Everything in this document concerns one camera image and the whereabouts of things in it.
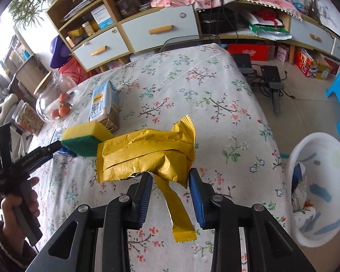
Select long low wooden cabinet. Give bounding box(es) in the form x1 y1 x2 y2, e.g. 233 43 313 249
195 0 340 63

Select small pale blue drawer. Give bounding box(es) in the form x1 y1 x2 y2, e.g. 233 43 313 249
73 26 131 71

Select red picture box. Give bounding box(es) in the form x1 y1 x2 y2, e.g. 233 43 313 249
294 48 332 80

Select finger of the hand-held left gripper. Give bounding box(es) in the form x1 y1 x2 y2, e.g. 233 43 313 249
41 142 63 156

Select white and blue box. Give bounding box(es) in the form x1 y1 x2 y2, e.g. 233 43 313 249
91 5 115 29

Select dried twigs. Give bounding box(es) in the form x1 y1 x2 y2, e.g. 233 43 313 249
303 0 329 20

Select yellow foil wrapper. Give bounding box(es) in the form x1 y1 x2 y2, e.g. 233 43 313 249
96 115 197 243

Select plain red box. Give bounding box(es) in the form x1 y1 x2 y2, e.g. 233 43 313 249
227 44 272 61

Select light blue milk carton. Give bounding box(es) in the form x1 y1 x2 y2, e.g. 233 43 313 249
89 80 120 132

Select black floor device with stand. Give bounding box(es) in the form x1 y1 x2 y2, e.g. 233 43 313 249
261 65 285 115

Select person's left hand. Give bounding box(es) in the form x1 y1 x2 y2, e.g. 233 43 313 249
0 177 41 241

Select green box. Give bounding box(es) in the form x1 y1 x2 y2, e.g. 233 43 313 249
249 24 289 34

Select green and yellow sponge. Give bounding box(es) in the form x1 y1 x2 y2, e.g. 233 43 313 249
60 120 114 157

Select wooden side shelf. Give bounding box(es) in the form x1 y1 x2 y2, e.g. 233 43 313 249
0 34 50 97

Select wooden shelf cabinet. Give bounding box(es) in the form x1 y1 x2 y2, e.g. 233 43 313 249
45 0 200 71

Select person's left forearm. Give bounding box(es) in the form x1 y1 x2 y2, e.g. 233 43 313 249
0 218 38 272

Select glass jar wooden lid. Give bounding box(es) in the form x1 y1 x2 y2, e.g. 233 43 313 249
34 71 81 124

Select wide pale blue drawer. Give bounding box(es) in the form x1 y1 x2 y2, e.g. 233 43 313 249
121 5 200 53

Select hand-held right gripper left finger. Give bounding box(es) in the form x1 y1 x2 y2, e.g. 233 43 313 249
25 171 153 272

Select dark storage jar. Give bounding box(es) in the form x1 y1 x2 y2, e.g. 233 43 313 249
115 0 139 17

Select plastic snack jar red label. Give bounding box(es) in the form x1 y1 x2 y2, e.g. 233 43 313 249
11 100 44 136

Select white drawing sheet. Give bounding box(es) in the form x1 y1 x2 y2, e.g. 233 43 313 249
314 0 340 36

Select pale blue cabinet drawer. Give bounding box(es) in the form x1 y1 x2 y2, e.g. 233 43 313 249
290 15 335 54

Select white plastic basin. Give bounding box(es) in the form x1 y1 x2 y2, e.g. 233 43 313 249
285 133 340 248

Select red cloth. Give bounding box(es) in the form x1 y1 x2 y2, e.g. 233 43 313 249
255 9 284 26

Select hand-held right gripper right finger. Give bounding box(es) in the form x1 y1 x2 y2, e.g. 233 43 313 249
188 168 318 272

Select plush toy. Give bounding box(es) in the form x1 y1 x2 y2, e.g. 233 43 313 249
0 93 19 138

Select floral tablecloth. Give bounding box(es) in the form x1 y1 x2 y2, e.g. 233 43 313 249
23 43 294 272

